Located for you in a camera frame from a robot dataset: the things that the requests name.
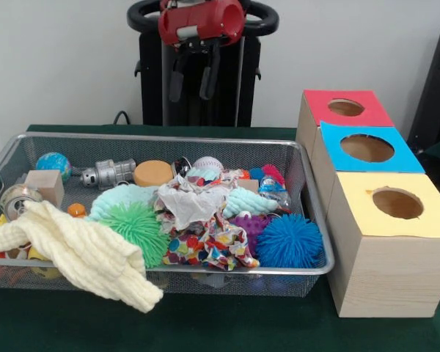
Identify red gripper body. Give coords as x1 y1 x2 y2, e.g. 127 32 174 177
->
158 0 246 46

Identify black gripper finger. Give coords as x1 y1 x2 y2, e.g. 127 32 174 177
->
169 50 188 103
199 40 222 101

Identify crushed silver can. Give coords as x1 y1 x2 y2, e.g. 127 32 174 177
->
172 158 193 181

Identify colourful patterned cloth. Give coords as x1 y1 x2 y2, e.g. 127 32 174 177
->
164 216 259 271
155 175 235 232

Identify mint green cloth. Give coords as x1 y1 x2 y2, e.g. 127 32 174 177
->
90 170 279 221

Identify crushed clear water bottle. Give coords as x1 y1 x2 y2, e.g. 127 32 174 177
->
258 175 293 212

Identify blue spiky ball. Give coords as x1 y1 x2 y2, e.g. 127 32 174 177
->
255 213 324 269

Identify shallow clear mesh bin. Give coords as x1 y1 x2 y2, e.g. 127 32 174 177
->
0 132 334 296

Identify wooden box with three holes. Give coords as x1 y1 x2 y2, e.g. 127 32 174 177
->
296 89 440 318

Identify pale pink ball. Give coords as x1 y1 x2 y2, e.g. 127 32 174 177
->
193 156 225 175

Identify tan round bun toy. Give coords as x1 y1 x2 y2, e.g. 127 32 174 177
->
134 160 175 188

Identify red spiky toy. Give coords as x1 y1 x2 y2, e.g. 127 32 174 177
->
263 164 287 186

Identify small blue globe ball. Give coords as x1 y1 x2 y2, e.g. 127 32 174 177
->
35 152 71 182

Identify green spiky ball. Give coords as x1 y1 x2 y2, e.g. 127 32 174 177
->
99 202 169 268

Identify purple spiky ball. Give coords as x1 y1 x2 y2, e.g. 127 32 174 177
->
230 213 271 254

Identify small orange ball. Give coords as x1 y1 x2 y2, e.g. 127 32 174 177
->
67 203 87 219

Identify small wooden cube block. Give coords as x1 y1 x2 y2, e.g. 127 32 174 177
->
24 170 65 208

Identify pale yellow cloth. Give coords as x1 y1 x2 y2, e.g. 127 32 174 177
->
0 200 164 313

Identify round silver tin can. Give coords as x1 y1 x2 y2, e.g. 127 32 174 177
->
0 185 43 221

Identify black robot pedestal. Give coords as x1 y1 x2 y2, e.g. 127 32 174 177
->
127 0 279 128

